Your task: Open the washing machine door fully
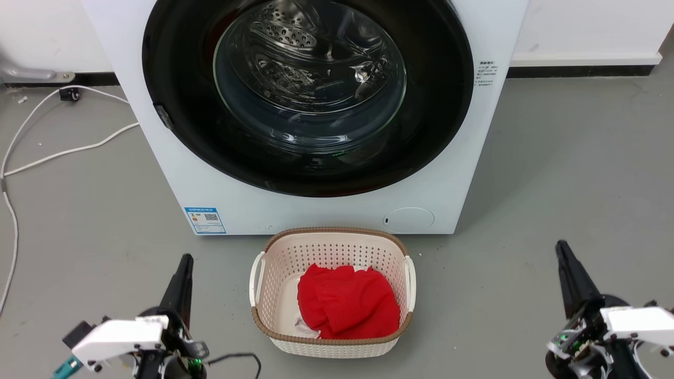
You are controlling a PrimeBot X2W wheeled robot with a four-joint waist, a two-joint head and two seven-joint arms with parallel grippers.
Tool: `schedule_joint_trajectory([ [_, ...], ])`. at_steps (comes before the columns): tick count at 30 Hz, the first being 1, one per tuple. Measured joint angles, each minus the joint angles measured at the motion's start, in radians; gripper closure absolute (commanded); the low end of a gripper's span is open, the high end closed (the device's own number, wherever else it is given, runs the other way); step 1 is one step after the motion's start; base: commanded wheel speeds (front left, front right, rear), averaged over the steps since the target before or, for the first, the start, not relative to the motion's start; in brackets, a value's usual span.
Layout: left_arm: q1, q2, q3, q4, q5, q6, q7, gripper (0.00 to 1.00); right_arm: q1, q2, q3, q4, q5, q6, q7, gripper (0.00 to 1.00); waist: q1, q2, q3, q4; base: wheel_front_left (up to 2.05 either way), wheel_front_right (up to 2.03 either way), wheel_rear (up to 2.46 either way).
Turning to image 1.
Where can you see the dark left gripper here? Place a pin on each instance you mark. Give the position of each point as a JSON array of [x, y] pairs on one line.
[[181, 347]]

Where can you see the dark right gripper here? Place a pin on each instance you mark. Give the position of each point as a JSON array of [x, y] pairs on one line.
[[584, 342]]

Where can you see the black round washing machine door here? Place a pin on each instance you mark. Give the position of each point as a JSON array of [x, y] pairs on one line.
[[253, 158]]

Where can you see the white washing machine body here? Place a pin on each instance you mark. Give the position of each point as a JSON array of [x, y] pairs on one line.
[[326, 213]]

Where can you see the blue energy label sticker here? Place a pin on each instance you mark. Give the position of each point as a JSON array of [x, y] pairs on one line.
[[206, 220]]

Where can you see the white garment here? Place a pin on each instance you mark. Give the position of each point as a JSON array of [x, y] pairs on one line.
[[307, 329]]

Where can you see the cream plastic laundry basket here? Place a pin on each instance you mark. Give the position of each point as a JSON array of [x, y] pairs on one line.
[[331, 247]]

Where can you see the red garment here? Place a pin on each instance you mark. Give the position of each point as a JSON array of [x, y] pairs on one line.
[[347, 305]]

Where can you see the round white filter cover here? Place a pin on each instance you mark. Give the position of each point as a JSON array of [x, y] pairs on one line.
[[409, 219]]

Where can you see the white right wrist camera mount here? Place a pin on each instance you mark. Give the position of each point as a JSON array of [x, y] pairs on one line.
[[640, 323]]

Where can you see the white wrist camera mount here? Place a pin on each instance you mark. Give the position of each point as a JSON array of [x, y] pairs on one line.
[[118, 337], [640, 323]]

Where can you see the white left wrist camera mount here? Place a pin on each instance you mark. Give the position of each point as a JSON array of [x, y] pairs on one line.
[[118, 337]]

